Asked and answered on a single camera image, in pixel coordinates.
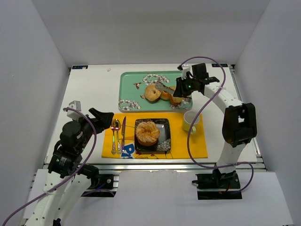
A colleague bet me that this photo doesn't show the silver metal tongs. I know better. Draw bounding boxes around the silver metal tongs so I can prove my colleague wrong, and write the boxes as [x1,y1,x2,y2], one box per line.
[155,81,192,103]

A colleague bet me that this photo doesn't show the orange sugared bundt cake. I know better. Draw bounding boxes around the orange sugared bundt cake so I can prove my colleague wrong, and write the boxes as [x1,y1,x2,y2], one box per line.
[135,121,160,146]

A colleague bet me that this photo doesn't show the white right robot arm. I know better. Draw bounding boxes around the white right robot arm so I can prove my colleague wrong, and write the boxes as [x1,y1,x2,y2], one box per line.
[174,63,257,178]

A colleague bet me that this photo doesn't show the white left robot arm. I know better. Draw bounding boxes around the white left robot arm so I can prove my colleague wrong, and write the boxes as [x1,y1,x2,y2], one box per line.
[25,107,114,226]

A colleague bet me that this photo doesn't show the brown bread slice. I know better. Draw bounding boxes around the brown bread slice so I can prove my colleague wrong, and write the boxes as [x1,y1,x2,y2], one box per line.
[168,94,183,105]

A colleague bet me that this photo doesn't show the iridescent spoon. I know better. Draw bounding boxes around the iridescent spoon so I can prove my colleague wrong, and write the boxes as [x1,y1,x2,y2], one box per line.
[111,119,118,155]

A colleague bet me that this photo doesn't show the iridescent knife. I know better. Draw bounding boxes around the iridescent knife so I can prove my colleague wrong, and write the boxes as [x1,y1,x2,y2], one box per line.
[121,116,127,152]

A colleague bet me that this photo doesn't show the small orange donut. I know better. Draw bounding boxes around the small orange donut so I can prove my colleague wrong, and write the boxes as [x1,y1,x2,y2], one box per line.
[160,91,169,101]

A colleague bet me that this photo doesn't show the yellow printed placemat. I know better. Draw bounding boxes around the yellow printed placemat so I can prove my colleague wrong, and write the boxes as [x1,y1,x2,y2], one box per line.
[101,113,209,160]

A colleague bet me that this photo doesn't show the pale yellow mug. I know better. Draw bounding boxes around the pale yellow mug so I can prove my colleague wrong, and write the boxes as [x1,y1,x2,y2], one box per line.
[182,111,200,135]

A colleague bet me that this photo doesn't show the plain beige bagel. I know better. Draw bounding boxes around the plain beige bagel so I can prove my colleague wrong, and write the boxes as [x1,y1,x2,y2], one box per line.
[144,84,162,102]

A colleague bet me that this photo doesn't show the blue label sticker right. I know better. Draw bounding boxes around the blue label sticker right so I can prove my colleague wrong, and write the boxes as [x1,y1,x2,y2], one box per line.
[211,63,229,67]

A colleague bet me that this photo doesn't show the blue label sticker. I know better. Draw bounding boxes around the blue label sticker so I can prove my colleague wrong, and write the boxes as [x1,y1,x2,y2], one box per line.
[72,65,88,70]
[211,63,229,67]

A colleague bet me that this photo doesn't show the green floral tray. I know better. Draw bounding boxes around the green floral tray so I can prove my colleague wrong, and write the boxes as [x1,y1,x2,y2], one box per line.
[118,71,193,112]

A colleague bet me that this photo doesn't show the blue label sticker left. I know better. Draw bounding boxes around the blue label sticker left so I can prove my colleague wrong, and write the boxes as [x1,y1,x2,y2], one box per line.
[72,65,88,70]

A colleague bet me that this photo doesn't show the black floral square plate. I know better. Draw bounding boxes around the black floral square plate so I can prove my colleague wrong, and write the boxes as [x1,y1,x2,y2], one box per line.
[135,118,171,153]

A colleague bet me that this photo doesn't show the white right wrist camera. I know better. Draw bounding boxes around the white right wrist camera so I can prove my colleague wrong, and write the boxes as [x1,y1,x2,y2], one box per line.
[177,64,190,79]

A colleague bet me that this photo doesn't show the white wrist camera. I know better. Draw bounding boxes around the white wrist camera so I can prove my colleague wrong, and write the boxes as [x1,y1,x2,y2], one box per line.
[177,64,190,79]
[63,100,81,121]

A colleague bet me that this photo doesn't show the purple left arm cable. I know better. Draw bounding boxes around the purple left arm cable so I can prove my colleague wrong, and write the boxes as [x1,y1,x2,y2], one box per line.
[0,106,97,226]

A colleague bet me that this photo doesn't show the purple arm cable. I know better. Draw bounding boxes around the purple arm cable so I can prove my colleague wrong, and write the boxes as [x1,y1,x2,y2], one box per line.
[178,56,254,195]
[0,106,97,226]

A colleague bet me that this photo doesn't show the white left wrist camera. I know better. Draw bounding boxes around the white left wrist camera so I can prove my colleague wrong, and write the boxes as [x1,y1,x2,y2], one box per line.
[63,100,81,121]

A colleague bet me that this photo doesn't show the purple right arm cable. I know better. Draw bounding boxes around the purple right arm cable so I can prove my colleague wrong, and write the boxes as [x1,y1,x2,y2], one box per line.
[178,56,254,195]

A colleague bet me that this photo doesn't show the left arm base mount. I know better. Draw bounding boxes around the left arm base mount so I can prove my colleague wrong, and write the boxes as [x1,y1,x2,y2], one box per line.
[78,164,117,198]

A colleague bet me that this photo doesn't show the aluminium table frame rail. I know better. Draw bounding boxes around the aluminium table frame rail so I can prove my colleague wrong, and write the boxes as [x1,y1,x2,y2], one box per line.
[95,162,267,171]

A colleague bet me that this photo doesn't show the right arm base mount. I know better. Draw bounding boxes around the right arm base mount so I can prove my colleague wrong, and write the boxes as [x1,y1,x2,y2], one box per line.
[192,169,242,200]

